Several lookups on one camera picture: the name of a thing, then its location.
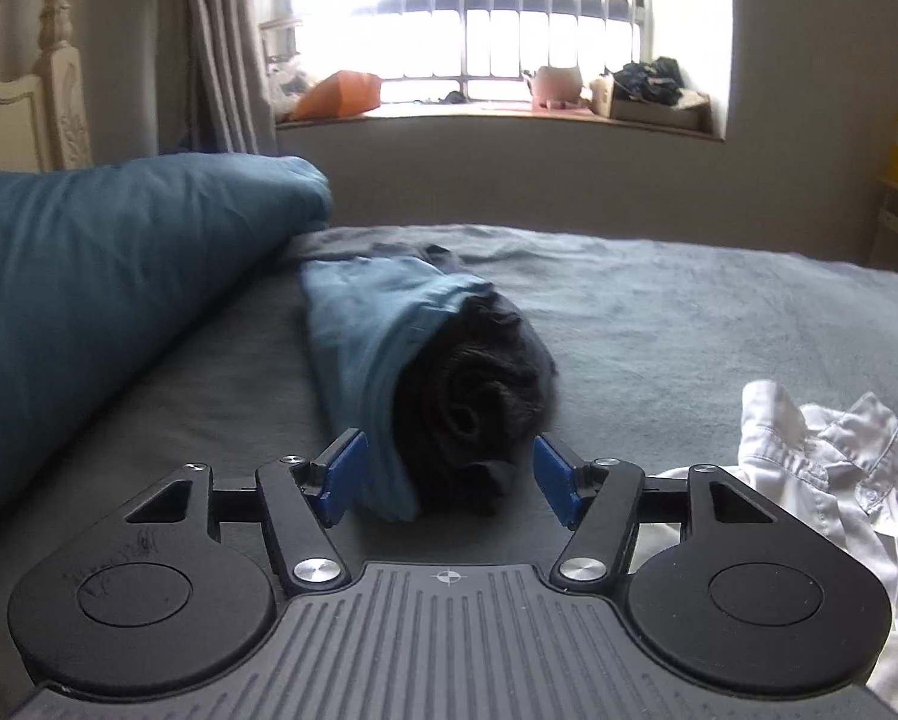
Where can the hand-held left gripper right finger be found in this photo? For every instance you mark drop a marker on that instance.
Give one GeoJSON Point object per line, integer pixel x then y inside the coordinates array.
{"type": "Point", "coordinates": [557, 480]}

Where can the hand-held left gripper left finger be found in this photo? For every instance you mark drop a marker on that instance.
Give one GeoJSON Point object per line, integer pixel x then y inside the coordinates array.
{"type": "Point", "coordinates": [344, 476]}

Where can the light blue garment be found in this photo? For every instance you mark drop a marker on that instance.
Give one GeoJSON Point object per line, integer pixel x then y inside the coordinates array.
{"type": "Point", "coordinates": [359, 360]}

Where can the white button shirt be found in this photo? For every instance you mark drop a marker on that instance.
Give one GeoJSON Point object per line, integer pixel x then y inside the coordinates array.
{"type": "Point", "coordinates": [853, 465]}

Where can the dark clothes pile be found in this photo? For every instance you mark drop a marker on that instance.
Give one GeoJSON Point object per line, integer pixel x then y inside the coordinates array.
{"type": "Point", "coordinates": [647, 82]}

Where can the blue pillow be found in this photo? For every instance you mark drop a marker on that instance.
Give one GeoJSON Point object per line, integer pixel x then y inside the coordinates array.
{"type": "Point", "coordinates": [119, 277]}

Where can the cardboard box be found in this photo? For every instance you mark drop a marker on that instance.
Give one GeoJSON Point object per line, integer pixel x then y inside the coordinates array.
{"type": "Point", "coordinates": [659, 116]}

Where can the orange bag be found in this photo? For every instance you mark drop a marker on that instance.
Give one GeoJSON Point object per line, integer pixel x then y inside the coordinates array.
{"type": "Point", "coordinates": [340, 94]}

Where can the white plastic bag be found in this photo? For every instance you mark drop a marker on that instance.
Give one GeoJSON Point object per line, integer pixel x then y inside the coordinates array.
{"type": "Point", "coordinates": [291, 86]}

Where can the pink pot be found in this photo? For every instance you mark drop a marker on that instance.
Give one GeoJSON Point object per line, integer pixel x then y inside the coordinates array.
{"type": "Point", "coordinates": [557, 86]}

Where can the grey curtain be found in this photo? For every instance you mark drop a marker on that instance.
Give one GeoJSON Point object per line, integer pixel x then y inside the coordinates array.
{"type": "Point", "coordinates": [224, 52]}

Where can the cream carved headboard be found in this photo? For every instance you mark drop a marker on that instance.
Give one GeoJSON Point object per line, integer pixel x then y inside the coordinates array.
{"type": "Point", "coordinates": [59, 105]}

